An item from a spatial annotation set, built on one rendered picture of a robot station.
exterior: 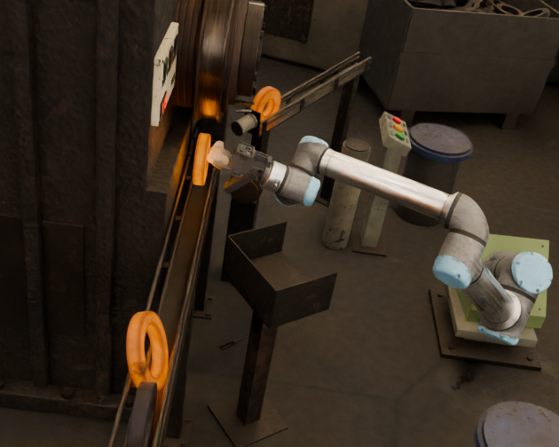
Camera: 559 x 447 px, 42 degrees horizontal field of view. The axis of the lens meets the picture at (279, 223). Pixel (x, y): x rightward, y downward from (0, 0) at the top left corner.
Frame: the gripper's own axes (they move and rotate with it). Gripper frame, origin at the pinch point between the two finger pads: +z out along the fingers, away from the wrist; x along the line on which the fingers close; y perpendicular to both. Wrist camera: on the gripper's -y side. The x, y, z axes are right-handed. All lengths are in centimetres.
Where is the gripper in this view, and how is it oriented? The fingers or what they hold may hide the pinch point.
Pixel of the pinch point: (202, 153)
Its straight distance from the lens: 221.7
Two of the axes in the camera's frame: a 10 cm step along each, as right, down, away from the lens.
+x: -0.5, 5.6, -8.3
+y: 4.1, -7.4, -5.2
